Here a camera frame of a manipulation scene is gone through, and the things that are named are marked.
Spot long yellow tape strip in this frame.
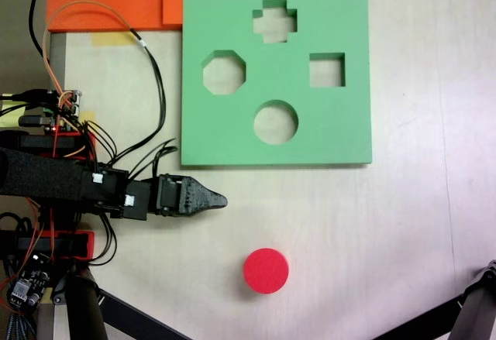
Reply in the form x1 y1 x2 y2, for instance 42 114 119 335
91 32 136 46

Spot black white braided cable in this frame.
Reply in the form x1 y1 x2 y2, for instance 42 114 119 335
2 311 30 340

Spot black arm motor wires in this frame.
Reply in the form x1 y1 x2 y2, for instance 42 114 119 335
126 138 180 182

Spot circuit board with wires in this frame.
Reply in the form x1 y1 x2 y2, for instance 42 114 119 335
44 88 85 135

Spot small black circuit board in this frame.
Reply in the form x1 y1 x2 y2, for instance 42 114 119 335
6 253 53 312

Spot thick black cable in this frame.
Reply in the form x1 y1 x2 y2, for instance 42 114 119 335
27 0 44 59

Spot red cylinder block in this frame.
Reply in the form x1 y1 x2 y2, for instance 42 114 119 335
242 247 290 295

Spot yellow sticky note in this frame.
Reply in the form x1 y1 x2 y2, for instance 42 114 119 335
0 99 25 127

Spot black tripod leg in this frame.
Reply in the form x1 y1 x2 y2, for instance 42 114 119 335
449 258 496 340
64 273 112 340

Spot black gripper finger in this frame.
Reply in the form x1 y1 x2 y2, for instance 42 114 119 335
180 176 229 204
180 200 229 218

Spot black USB cable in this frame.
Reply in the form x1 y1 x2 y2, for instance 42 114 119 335
0 90 59 105

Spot long black wire bundle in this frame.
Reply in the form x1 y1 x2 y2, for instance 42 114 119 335
108 29 170 165

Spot orange wire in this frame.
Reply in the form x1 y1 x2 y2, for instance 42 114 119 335
43 0 137 103

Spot green shape sorter board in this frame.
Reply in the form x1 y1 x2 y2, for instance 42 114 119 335
179 0 373 169

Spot black tripod strut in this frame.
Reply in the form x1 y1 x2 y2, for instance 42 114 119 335
370 292 468 340
95 287 191 340

